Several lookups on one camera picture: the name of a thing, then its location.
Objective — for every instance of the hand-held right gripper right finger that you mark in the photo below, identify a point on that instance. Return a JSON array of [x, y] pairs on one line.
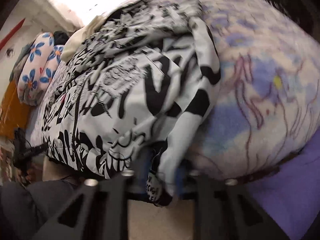
[[215, 192]]

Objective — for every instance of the cartoon face wall sticker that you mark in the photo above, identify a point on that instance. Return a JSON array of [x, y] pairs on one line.
[[10, 52]]

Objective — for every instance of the purple bed sheet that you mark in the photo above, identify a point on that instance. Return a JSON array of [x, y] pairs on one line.
[[287, 180]]

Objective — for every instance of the blue flower pink quilt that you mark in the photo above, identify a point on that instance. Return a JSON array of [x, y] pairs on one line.
[[37, 67]]

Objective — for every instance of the dark navy cloth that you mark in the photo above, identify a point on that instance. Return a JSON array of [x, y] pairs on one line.
[[61, 37]]

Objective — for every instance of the purple cat print blanket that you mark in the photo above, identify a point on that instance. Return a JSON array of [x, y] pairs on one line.
[[262, 55]]

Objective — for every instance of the person's grey trousers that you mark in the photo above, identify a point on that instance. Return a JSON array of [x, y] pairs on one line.
[[30, 210]]

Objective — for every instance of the red wall shelf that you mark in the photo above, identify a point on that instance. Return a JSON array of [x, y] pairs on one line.
[[11, 33]]

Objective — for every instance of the cream folded cloth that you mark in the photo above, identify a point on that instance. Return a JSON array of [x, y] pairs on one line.
[[75, 42]]

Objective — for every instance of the white black printed jacket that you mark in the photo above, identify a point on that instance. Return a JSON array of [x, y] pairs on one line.
[[130, 92]]

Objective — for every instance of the orange wooden cabinet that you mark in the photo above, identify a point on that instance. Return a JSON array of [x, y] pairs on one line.
[[13, 110]]

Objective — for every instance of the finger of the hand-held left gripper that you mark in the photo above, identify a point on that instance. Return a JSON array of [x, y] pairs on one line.
[[37, 148]]

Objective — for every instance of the white floral curtain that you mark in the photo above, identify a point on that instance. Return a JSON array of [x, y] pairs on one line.
[[75, 12]]

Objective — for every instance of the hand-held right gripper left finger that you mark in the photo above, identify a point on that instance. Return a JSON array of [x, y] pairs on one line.
[[117, 187]]

